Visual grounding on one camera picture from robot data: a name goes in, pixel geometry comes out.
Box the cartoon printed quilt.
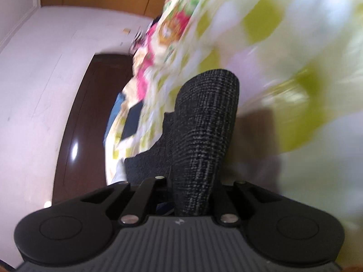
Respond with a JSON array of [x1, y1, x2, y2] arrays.
[[122, 0, 216, 102]]

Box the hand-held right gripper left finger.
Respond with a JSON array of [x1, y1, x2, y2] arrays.
[[81, 176, 171, 227]]

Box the black notebook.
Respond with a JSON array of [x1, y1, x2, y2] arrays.
[[120, 102, 144, 141]]

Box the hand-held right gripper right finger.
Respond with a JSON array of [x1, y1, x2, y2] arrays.
[[214, 180, 284, 227]]

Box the dark grey checked pants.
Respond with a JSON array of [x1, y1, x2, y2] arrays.
[[124, 68, 240, 217]]

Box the green checked plastic sheet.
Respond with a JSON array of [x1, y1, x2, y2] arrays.
[[103, 0, 363, 227]]

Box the blue pillow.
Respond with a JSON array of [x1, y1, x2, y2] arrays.
[[106, 93, 127, 136]]

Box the dark brown headboard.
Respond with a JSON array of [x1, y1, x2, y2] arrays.
[[52, 53, 135, 204]]

